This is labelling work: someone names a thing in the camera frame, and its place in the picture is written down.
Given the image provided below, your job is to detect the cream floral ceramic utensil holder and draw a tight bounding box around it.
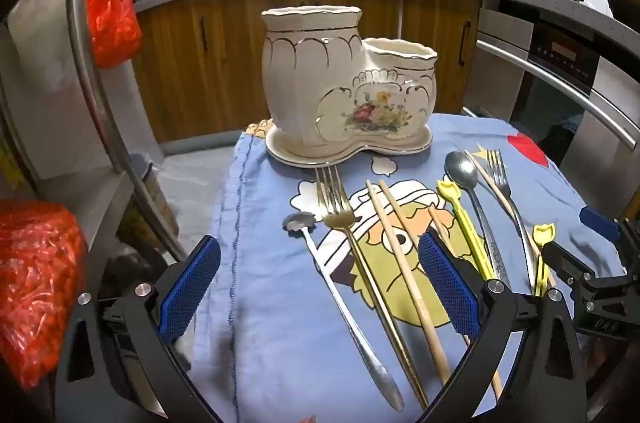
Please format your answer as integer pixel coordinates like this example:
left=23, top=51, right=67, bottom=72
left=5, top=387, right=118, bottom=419
left=261, top=4, right=438, bottom=159

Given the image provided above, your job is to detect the wooden kitchen cabinet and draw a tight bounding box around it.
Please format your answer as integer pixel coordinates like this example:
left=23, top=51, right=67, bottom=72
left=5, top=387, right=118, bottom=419
left=132, top=0, right=483, bottom=145

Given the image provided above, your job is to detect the large silver spoon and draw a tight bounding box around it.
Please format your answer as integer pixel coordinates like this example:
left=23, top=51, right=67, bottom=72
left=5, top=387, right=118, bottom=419
left=444, top=152, right=511, bottom=286

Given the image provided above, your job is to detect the small silver spoon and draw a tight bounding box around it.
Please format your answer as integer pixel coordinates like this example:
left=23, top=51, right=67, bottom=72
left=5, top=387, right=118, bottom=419
left=282, top=212, right=405, bottom=412

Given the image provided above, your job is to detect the trash bin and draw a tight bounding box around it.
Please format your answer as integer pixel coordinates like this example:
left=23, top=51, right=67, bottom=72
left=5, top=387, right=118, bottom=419
left=131, top=152, right=179, bottom=245

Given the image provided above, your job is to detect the dark frying pan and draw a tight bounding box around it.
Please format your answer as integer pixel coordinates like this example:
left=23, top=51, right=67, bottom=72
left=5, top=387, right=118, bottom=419
left=604, top=0, right=640, bottom=20

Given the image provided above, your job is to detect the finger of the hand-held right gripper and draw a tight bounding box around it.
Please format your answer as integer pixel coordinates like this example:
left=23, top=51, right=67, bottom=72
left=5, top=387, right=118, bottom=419
left=541, top=240, right=627, bottom=300
left=580, top=204, right=640, bottom=255

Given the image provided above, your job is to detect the curved chrome rail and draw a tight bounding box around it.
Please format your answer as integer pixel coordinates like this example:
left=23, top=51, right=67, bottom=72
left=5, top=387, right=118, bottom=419
left=65, top=0, right=187, bottom=261

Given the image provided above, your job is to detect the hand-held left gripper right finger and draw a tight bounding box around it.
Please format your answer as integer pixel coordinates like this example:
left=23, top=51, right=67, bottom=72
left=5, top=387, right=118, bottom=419
left=417, top=230, right=593, bottom=423

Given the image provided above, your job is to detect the gold fork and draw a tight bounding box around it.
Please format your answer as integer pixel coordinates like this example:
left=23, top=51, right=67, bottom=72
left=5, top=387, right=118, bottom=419
left=315, top=166, right=431, bottom=410

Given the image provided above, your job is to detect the cream ceramic saucer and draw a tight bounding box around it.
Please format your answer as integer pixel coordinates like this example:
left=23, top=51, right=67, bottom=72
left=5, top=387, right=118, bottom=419
left=265, top=118, right=433, bottom=166

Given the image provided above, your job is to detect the silver fork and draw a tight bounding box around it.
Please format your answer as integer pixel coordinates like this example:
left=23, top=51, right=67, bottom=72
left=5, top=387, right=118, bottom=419
left=485, top=149, right=538, bottom=296

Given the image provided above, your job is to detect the red mesh bag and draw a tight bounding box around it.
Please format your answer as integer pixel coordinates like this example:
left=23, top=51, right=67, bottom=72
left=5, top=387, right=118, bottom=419
left=0, top=198, right=89, bottom=390

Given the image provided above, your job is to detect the stainless steel oven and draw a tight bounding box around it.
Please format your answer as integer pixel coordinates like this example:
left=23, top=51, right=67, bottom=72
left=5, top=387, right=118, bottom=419
left=472, top=6, right=640, bottom=224

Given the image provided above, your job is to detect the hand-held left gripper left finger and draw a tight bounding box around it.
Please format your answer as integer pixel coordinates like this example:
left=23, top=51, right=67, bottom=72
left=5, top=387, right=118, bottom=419
left=55, top=234, right=223, bottom=423

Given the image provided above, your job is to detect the yellow tulip pick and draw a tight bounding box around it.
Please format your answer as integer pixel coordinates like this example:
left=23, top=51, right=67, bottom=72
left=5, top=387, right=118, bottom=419
left=532, top=224, right=557, bottom=298
left=436, top=180, right=498, bottom=281

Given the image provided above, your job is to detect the blue cartoon printed cloth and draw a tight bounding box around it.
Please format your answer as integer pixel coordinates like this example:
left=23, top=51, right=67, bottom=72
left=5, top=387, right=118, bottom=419
left=192, top=113, right=626, bottom=423

